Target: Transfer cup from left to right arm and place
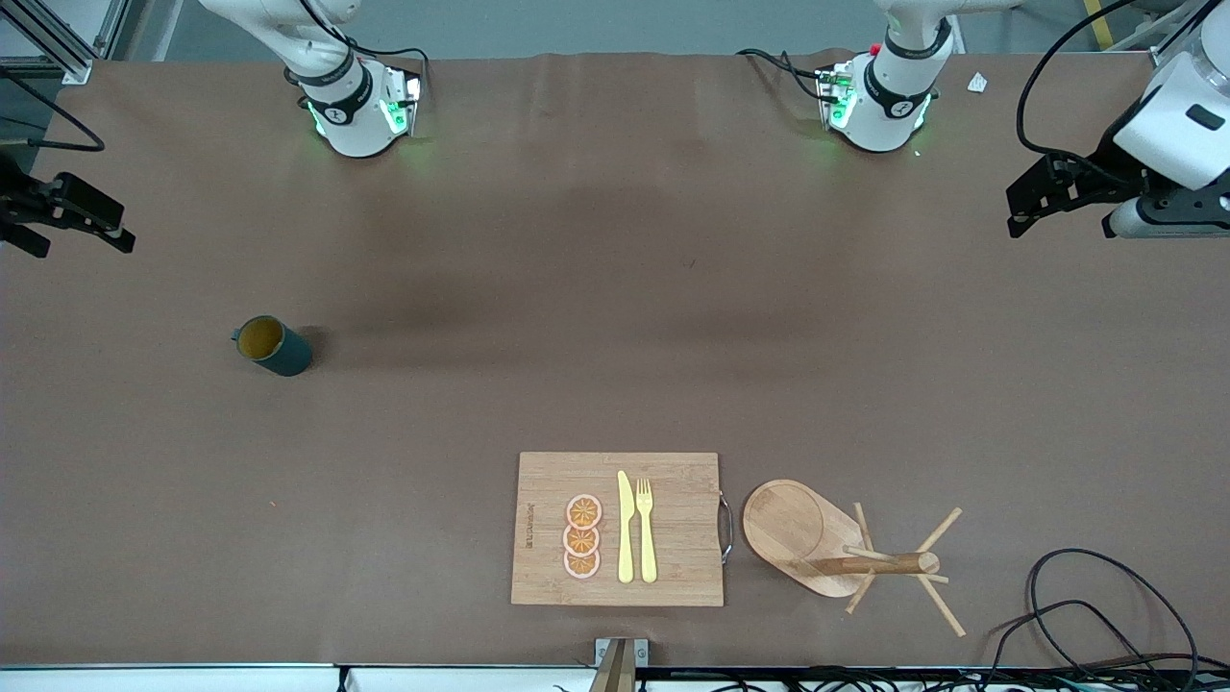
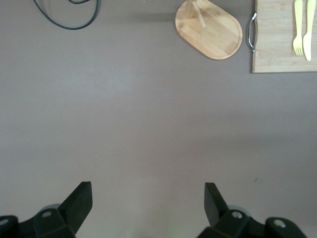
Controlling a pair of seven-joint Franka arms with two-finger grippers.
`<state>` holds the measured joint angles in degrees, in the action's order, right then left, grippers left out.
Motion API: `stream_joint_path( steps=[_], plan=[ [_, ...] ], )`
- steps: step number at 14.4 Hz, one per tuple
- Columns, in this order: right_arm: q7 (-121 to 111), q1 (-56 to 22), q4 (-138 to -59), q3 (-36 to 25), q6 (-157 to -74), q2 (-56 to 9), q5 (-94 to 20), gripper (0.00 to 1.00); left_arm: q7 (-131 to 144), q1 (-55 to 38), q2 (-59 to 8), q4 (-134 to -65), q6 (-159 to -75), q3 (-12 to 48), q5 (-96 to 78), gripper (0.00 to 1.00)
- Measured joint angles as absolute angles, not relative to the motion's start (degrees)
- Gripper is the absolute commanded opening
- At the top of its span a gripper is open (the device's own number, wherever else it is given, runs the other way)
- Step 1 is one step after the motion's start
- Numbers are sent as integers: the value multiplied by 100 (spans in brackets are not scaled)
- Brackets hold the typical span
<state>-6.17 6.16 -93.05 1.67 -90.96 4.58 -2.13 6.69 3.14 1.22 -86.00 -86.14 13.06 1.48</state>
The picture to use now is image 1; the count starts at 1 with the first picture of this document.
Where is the black looped cable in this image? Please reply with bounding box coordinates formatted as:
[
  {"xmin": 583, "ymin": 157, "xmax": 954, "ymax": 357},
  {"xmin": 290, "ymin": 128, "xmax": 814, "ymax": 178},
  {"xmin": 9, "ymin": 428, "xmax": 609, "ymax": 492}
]
[{"xmin": 988, "ymin": 548, "xmax": 1202, "ymax": 692}]

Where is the black base cable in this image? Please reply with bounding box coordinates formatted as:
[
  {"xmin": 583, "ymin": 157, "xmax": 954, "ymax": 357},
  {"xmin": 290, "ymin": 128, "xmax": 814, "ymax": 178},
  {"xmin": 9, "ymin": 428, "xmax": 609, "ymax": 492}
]
[
  {"xmin": 736, "ymin": 48, "xmax": 829, "ymax": 102},
  {"xmin": 341, "ymin": 37, "xmax": 431, "ymax": 73}
]

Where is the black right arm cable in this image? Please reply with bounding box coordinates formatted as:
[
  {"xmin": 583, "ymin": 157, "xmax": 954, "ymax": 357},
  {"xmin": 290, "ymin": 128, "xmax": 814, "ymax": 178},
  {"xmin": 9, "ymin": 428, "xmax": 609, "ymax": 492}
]
[{"xmin": 0, "ymin": 69, "xmax": 105, "ymax": 153}]

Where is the metal table edge bracket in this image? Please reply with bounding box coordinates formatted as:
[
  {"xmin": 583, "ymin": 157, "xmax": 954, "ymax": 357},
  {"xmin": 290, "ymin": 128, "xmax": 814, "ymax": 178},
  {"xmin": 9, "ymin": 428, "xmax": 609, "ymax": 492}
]
[{"xmin": 594, "ymin": 637, "xmax": 650, "ymax": 692}]

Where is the bamboo cutting board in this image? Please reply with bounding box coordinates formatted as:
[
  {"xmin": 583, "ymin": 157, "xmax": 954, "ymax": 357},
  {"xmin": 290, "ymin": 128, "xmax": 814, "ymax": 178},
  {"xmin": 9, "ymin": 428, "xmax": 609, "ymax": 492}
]
[{"xmin": 510, "ymin": 452, "xmax": 736, "ymax": 608}]

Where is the aluminium frame profile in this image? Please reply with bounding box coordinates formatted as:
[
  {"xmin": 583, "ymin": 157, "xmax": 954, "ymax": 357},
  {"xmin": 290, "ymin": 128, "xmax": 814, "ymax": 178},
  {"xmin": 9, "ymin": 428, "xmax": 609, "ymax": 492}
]
[
  {"xmin": 0, "ymin": 0, "xmax": 131, "ymax": 86},
  {"xmin": 1148, "ymin": 0, "xmax": 1230, "ymax": 73}
]

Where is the black right base cable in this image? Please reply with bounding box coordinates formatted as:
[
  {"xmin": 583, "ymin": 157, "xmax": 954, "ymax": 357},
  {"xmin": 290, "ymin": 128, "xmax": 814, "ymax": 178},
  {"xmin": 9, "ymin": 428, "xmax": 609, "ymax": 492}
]
[{"xmin": 341, "ymin": 37, "xmax": 431, "ymax": 73}]

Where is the black left base cable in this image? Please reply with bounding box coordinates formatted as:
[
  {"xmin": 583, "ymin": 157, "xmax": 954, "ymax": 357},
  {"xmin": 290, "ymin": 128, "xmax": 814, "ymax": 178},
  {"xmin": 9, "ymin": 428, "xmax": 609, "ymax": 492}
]
[{"xmin": 736, "ymin": 48, "xmax": 829, "ymax": 102}]

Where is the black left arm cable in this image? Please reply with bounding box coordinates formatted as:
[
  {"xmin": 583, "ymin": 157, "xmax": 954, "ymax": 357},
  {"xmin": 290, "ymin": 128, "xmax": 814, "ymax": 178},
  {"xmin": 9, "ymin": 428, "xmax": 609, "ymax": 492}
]
[{"xmin": 1017, "ymin": 0, "xmax": 1154, "ymax": 179}]

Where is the dark green ribbed cup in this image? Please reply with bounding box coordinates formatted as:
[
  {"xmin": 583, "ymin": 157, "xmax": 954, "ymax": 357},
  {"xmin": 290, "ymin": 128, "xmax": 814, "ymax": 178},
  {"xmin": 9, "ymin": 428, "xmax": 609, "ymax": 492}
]
[{"xmin": 231, "ymin": 314, "xmax": 314, "ymax": 378}]

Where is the yellow plastic knife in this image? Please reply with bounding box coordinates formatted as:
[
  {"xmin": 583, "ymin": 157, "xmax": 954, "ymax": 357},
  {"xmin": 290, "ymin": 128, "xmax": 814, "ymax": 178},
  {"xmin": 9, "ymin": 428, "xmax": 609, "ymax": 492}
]
[{"xmin": 616, "ymin": 470, "xmax": 637, "ymax": 584}]

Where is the wooden mug tree stand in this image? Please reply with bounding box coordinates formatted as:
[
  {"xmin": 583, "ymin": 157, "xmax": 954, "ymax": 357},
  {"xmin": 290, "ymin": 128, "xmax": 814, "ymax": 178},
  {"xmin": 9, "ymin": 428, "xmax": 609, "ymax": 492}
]
[{"xmin": 742, "ymin": 478, "xmax": 967, "ymax": 640}]

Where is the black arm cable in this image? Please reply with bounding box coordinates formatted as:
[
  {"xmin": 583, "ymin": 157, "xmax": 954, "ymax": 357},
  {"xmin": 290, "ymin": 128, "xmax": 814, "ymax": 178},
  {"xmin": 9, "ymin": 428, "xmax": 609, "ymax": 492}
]
[
  {"xmin": 0, "ymin": 69, "xmax": 105, "ymax": 153},
  {"xmin": 1017, "ymin": 0, "xmax": 1154, "ymax": 179}
]

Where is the yellow plastic fork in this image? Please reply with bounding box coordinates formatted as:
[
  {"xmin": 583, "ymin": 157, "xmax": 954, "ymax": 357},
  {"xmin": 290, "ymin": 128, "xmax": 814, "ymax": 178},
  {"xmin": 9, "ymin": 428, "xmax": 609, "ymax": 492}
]
[{"xmin": 635, "ymin": 478, "xmax": 659, "ymax": 584}]

